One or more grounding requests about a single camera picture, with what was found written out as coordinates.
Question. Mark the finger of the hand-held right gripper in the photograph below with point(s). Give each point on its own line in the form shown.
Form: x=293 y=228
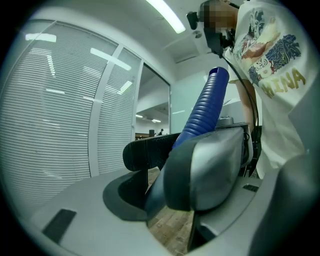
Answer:
x=212 y=170

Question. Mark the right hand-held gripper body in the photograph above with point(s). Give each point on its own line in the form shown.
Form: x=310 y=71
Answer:
x=226 y=120

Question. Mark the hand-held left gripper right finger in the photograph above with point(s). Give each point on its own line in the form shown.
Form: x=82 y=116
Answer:
x=225 y=220

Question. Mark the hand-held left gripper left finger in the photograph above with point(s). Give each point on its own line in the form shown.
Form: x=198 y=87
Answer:
x=100 y=225

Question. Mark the blue mop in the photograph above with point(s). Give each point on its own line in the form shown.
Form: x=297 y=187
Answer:
x=207 y=105

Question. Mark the person's right forearm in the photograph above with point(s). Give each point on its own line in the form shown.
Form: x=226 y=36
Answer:
x=247 y=105

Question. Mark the white printed t-shirt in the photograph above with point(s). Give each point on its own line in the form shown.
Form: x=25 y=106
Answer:
x=275 y=112

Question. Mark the round ceiling detector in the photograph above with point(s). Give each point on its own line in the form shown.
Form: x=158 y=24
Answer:
x=198 y=34

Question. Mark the person's head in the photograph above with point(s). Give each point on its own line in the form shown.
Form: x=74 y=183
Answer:
x=217 y=15

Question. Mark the narrow white venetian blind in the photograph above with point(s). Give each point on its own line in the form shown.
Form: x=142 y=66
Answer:
x=117 y=112

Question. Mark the long ceiling light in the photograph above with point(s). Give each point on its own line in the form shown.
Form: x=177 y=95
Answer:
x=167 y=15

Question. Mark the wide white venetian blind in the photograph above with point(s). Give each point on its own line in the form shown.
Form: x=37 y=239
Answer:
x=50 y=112

